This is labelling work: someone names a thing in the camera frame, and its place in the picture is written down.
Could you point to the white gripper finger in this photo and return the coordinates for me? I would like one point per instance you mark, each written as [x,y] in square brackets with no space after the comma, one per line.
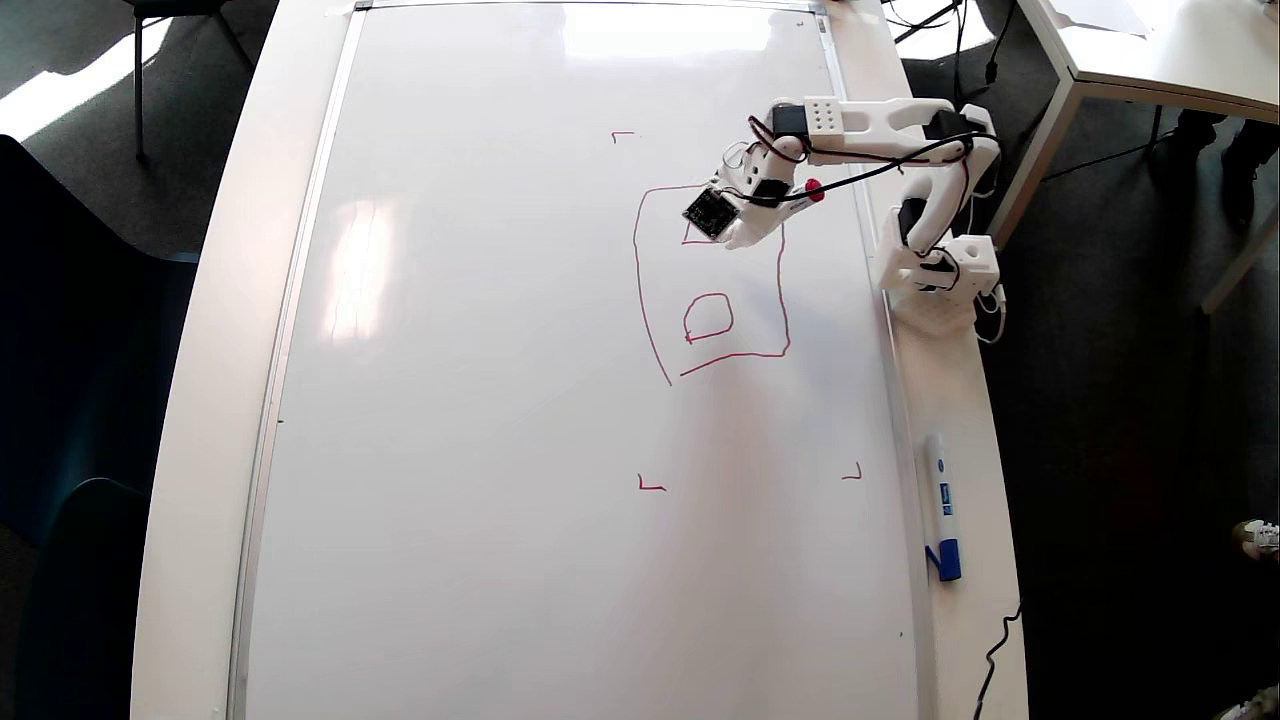
[755,230]

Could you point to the red whiteboard marker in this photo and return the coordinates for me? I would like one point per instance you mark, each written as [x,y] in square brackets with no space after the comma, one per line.
[815,190]

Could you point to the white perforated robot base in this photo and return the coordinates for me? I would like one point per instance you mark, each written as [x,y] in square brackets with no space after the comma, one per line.
[935,312]

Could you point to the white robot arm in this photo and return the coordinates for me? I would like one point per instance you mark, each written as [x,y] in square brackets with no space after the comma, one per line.
[880,117]

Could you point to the blue whiteboard marker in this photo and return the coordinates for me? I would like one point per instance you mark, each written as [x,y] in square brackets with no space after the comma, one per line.
[942,500]

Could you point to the white side table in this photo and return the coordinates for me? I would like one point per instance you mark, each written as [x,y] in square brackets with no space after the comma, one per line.
[1180,50]

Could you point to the dark trouser leg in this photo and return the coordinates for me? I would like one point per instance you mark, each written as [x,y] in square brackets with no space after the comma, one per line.
[1258,165]
[1198,135]

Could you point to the black metal chair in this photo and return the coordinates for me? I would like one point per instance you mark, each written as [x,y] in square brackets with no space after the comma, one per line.
[170,6]

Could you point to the dark blue chair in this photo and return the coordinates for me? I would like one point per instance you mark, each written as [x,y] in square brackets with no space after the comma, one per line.
[80,600]
[80,350]

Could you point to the black wrist camera board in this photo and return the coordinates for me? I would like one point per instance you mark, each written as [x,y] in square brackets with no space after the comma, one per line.
[711,213]

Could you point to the white whiteboard with metal frame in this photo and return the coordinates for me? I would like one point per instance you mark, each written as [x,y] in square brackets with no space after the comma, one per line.
[450,400]

